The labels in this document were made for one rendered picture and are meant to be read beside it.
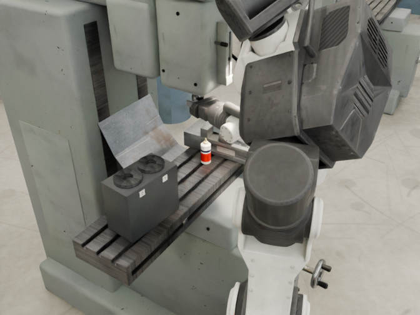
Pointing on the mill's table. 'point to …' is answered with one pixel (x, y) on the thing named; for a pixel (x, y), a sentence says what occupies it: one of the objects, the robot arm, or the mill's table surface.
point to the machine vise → (199, 130)
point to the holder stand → (140, 196)
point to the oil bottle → (205, 152)
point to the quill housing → (188, 44)
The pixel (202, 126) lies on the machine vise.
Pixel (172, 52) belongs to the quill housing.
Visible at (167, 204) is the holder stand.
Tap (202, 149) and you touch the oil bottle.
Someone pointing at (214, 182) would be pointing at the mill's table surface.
